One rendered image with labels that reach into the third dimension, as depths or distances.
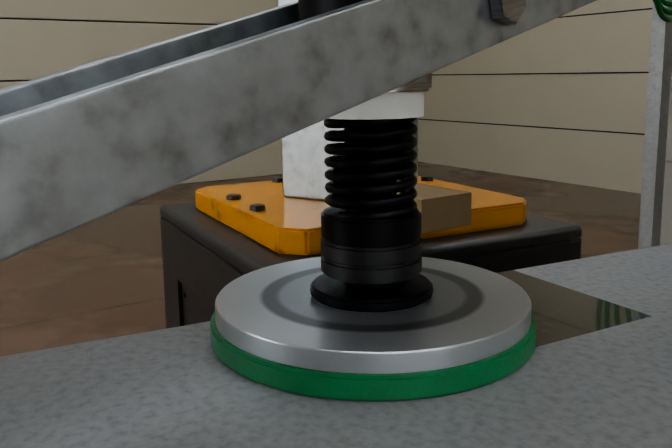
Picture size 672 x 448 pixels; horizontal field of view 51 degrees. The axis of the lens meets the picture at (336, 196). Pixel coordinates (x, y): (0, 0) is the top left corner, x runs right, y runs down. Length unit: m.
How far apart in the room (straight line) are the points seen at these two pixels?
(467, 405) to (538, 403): 0.04
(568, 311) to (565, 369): 0.11
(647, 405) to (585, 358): 0.06
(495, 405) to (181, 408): 0.17
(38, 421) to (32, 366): 0.08
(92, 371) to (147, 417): 0.08
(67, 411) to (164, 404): 0.05
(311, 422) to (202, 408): 0.06
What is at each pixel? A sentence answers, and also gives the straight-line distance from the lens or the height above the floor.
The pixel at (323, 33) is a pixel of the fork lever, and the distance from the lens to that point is 0.36.
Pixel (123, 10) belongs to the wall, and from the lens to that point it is 6.67.
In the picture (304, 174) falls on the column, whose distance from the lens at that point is 1.28.
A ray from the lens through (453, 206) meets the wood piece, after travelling 1.03.
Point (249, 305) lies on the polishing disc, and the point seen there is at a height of 0.85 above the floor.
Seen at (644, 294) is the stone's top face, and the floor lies 0.83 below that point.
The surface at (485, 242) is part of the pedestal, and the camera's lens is 1.15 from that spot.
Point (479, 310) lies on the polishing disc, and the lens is 0.46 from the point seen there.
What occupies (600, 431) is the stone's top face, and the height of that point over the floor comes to 0.83.
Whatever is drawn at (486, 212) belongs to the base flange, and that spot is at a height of 0.77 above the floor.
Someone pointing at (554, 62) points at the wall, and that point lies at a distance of 6.85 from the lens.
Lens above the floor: 1.00
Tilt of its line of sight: 10 degrees down
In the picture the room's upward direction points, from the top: 1 degrees counter-clockwise
